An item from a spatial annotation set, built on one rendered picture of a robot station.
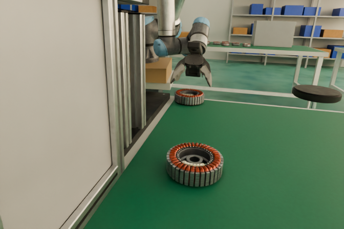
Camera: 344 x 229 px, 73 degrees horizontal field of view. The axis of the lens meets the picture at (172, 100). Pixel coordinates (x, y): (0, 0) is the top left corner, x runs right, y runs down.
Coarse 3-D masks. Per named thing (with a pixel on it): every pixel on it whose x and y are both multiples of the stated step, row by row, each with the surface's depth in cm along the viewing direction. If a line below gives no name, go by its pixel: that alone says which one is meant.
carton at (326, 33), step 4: (320, 32) 599; (324, 32) 578; (328, 32) 576; (332, 32) 574; (336, 32) 572; (340, 32) 570; (320, 36) 596; (324, 36) 581; (328, 36) 579; (332, 36) 577; (336, 36) 575; (340, 36) 573
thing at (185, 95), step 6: (180, 90) 90; (186, 90) 91; (192, 90) 91; (198, 90) 90; (180, 96) 84; (186, 96) 83; (192, 96) 83; (198, 96) 84; (180, 102) 84; (186, 102) 84; (192, 102) 83; (198, 102) 84
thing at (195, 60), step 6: (204, 48) 95; (192, 54) 91; (198, 54) 91; (186, 60) 90; (192, 60) 90; (198, 60) 90; (186, 66) 92; (192, 66) 90; (198, 66) 90; (186, 72) 94; (192, 72) 94; (198, 72) 92
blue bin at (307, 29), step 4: (300, 28) 620; (304, 28) 590; (308, 28) 581; (316, 28) 577; (320, 28) 575; (300, 32) 616; (304, 32) 587; (308, 32) 584; (316, 32) 580; (304, 36) 589; (308, 36) 587; (316, 36) 582
